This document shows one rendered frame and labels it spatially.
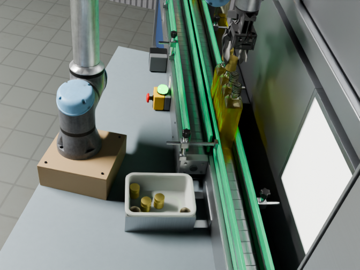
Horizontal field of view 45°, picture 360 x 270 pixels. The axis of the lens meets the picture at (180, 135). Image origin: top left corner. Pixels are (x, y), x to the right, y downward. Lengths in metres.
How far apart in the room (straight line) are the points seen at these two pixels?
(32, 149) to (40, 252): 1.40
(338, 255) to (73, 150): 1.25
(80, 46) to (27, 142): 1.43
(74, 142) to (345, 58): 0.86
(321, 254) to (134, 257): 1.11
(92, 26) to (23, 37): 2.35
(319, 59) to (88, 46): 0.70
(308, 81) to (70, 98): 0.70
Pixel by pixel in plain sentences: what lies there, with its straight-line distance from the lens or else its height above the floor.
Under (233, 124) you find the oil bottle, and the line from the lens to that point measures 1.46.
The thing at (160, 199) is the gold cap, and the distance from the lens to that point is 1.44.
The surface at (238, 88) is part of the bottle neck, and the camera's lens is 1.38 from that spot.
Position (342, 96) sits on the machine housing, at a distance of 1.04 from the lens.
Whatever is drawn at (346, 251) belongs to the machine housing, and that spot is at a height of 1.73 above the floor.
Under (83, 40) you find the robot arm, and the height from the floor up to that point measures 1.19.
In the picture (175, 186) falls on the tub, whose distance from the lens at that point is 1.51.
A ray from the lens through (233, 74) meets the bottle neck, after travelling 1.45.
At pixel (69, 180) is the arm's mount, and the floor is 0.81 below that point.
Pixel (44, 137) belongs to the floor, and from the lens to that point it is 2.81.
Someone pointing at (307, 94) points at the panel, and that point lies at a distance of 1.19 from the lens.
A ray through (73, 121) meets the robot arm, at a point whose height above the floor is 1.00.
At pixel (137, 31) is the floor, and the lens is 3.82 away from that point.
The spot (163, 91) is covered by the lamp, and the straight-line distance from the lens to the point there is 1.79.
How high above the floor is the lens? 1.94
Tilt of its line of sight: 43 degrees down
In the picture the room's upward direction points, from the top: 9 degrees clockwise
